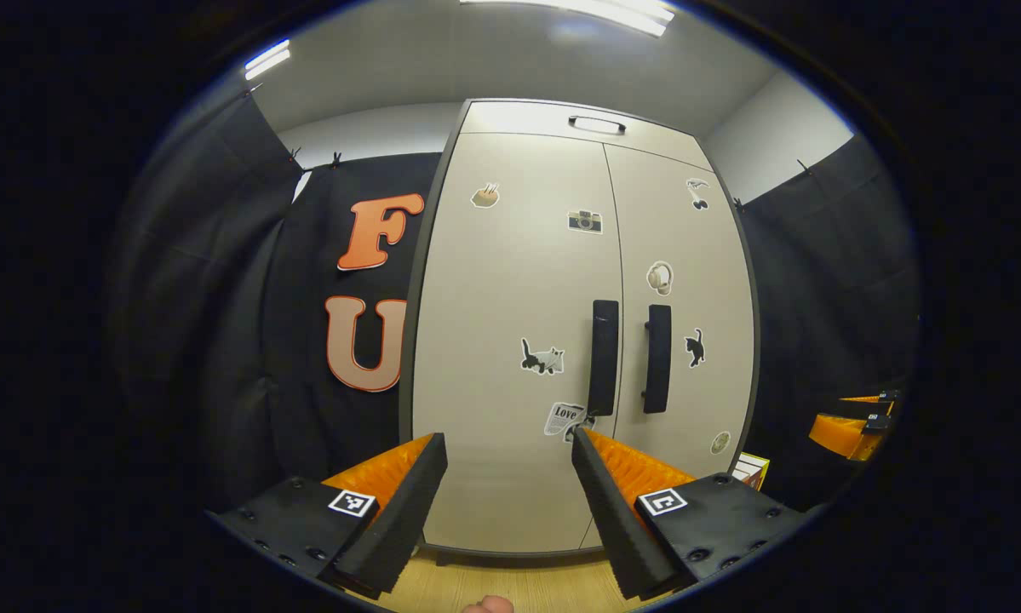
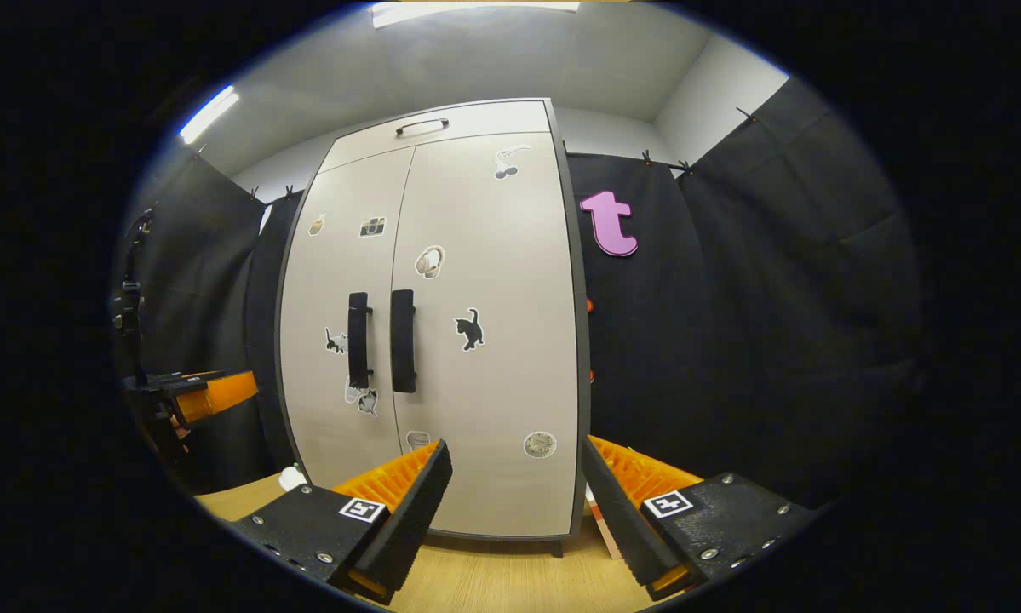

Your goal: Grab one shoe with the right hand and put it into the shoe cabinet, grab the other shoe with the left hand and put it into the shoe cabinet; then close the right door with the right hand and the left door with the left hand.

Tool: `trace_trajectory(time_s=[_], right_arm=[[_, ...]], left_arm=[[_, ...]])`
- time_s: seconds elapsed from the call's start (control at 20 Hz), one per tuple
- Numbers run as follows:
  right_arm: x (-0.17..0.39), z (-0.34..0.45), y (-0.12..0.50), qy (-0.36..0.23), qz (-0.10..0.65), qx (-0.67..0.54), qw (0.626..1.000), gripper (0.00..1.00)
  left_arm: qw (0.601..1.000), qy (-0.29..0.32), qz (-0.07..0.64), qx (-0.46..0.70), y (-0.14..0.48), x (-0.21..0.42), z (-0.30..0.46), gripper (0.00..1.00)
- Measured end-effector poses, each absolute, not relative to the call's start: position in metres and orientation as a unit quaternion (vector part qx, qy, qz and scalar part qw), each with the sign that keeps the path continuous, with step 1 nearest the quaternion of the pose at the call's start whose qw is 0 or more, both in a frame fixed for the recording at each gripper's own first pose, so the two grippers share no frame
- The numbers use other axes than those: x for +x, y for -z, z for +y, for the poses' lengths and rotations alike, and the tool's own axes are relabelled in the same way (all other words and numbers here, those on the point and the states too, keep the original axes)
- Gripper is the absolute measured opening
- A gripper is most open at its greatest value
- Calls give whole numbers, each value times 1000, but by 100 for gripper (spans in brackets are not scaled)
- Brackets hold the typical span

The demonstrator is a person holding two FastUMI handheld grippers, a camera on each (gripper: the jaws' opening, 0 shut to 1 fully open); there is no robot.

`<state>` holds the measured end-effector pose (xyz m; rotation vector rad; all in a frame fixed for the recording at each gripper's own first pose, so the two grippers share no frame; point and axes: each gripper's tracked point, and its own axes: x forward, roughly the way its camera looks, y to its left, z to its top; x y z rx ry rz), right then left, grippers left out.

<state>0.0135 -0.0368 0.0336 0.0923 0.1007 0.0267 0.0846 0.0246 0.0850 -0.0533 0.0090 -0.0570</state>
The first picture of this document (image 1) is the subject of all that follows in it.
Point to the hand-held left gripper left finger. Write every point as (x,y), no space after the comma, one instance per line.
(404,511)

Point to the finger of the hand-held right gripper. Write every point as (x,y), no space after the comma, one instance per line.
(876,398)
(846,434)

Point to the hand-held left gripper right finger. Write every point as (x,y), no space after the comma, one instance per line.
(612,519)

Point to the white shoe cabinet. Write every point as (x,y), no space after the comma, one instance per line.
(405,400)

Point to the white cabinet door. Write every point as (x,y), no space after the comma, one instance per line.
(493,281)
(706,247)

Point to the white cabinet drawer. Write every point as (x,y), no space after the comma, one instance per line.
(510,119)

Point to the yellow white box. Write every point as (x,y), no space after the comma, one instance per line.
(750,471)

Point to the black backdrop cloth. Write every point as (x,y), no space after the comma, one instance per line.
(220,298)
(825,298)

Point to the double ceiling light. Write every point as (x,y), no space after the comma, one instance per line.
(267,60)

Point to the long ceiling light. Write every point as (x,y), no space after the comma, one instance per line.
(578,10)

